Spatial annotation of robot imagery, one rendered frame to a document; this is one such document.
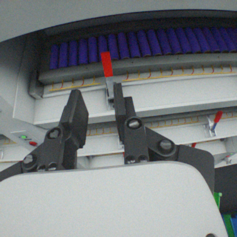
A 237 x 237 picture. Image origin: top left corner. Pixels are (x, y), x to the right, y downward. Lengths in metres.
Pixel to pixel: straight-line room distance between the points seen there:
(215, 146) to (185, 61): 0.49
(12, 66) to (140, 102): 0.23
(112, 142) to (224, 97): 0.30
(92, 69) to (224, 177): 1.21
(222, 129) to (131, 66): 0.36
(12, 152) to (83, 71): 0.40
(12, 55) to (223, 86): 0.39
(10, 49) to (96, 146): 0.31
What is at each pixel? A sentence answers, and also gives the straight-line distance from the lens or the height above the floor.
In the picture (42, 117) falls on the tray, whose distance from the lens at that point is 0.28.
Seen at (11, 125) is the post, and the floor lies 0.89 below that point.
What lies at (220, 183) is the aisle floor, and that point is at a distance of 1.26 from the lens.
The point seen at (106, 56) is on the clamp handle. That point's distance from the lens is 0.20.
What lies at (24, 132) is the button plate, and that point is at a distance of 0.33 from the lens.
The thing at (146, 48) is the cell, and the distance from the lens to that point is 0.28.
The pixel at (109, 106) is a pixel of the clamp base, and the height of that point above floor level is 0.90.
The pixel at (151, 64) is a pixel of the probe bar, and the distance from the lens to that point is 0.25.
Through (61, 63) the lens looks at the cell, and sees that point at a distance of 0.29.
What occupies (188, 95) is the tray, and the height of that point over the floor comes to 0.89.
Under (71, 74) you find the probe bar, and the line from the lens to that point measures 0.26.
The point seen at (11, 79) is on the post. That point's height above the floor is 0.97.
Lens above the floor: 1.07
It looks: 56 degrees down
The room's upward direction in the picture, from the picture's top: 10 degrees counter-clockwise
